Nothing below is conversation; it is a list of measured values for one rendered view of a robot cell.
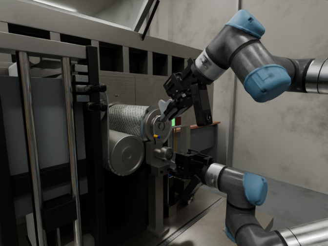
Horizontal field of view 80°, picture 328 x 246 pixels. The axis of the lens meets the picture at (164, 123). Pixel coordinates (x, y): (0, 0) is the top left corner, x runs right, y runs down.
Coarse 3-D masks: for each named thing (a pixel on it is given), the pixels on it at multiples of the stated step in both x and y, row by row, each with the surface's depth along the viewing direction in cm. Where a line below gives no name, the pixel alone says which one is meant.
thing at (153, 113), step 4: (152, 112) 62; (156, 112) 64; (160, 112) 65; (148, 116) 62; (152, 116) 63; (148, 120) 62; (144, 124) 62; (148, 124) 62; (144, 128) 62; (148, 128) 62; (168, 128) 69; (148, 132) 62; (168, 132) 69; (148, 136) 62; (152, 136) 63; (164, 136) 68; (152, 140) 64; (160, 140) 66
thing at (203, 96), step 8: (192, 88) 51; (200, 88) 50; (192, 96) 51; (200, 96) 50; (200, 104) 50; (208, 104) 52; (200, 112) 50; (208, 112) 52; (200, 120) 51; (208, 120) 51
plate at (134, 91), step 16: (112, 80) 88; (128, 80) 94; (144, 80) 101; (160, 80) 109; (112, 96) 89; (128, 96) 95; (144, 96) 102; (160, 96) 110; (208, 96) 145; (192, 112) 133
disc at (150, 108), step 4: (152, 104) 64; (156, 104) 64; (148, 108) 62; (152, 108) 63; (156, 108) 65; (144, 112) 61; (148, 112) 62; (144, 116) 61; (140, 120) 61; (144, 120) 62; (140, 124) 61; (140, 128) 61; (140, 132) 61; (144, 132) 62; (144, 136) 62; (168, 136) 70; (144, 140) 62; (148, 140) 64; (164, 140) 69
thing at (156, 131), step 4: (156, 116) 64; (160, 116) 63; (152, 120) 63; (156, 120) 62; (152, 124) 62; (156, 124) 63; (160, 124) 64; (164, 124) 66; (168, 124) 67; (152, 128) 62; (156, 128) 63; (160, 128) 64; (164, 128) 65; (152, 132) 63; (156, 132) 63; (160, 132) 64; (164, 132) 66; (160, 136) 64
